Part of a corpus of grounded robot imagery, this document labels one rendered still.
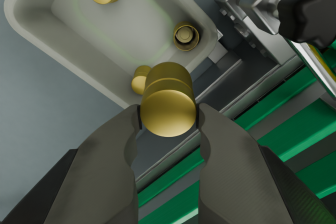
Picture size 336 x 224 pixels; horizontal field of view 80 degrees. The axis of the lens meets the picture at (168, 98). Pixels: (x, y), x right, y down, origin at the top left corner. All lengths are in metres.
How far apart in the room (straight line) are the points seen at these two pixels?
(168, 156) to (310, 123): 0.19
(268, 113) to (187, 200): 0.14
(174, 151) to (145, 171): 0.06
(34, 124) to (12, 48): 0.16
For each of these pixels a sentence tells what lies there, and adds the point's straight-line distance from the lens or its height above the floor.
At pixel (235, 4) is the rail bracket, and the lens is 0.20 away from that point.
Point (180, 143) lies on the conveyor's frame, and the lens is 0.30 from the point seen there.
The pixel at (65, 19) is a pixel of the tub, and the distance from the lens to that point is 0.37.
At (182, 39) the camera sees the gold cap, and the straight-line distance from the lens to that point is 0.32.
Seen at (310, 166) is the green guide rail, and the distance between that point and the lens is 0.29.
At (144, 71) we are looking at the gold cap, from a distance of 0.33.
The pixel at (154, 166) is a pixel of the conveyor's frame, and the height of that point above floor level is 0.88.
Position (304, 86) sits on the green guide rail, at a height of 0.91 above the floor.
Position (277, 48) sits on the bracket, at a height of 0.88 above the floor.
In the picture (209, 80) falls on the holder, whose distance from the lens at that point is 0.34.
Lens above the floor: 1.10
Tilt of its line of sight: 61 degrees down
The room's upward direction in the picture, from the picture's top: 179 degrees counter-clockwise
